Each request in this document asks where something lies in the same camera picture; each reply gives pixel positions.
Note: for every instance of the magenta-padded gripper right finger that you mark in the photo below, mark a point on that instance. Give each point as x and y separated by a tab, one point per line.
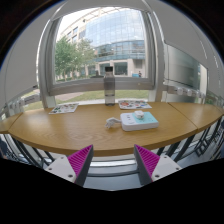
163	166

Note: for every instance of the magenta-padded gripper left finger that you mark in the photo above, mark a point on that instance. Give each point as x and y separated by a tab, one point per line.
63	168

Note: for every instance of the small colourful sticker sheet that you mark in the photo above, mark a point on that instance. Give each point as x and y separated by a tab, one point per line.
64	108

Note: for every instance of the large colourful sticker sheet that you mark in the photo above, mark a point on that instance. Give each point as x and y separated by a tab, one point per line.
134	104

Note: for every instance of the clear bottle with dark cap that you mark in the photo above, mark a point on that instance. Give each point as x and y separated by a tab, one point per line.
109	90

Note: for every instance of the white roller blind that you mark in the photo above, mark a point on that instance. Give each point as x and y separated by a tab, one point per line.
181	31

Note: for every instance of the grey wall rail, white sockets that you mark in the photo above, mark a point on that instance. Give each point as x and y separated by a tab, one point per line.
28	100
181	90

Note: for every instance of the grey window frame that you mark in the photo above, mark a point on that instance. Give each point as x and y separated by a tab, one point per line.
100	84

